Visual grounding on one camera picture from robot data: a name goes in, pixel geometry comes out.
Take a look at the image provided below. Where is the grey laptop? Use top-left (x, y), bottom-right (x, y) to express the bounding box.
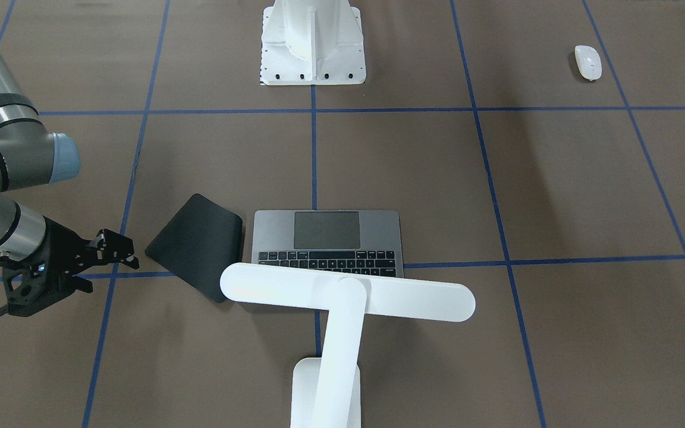
top-left (251, 210), bottom-right (403, 278)

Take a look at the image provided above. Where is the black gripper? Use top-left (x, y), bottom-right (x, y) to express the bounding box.
top-left (32, 218), bottom-right (140, 280)

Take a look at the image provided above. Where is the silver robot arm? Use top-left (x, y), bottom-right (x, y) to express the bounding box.
top-left (0, 54), bottom-right (137, 269)

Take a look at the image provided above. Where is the white desk lamp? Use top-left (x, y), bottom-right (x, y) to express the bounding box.
top-left (220, 263), bottom-right (476, 427)

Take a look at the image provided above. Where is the brown paper table cover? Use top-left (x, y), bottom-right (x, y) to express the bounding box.
top-left (0, 1), bottom-right (685, 427)

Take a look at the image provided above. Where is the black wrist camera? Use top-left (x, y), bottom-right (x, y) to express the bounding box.
top-left (0, 256), bottom-right (93, 317)

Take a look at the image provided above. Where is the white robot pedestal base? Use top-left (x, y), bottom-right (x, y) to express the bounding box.
top-left (259, 1), bottom-right (367, 85)

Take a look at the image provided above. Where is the black mouse pad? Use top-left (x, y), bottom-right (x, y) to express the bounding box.
top-left (144, 193), bottom-right (244, 303)

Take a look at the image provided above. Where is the white computer mouse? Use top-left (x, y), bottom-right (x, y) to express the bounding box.
top-left (574, 45), bottom-right (602, 81)

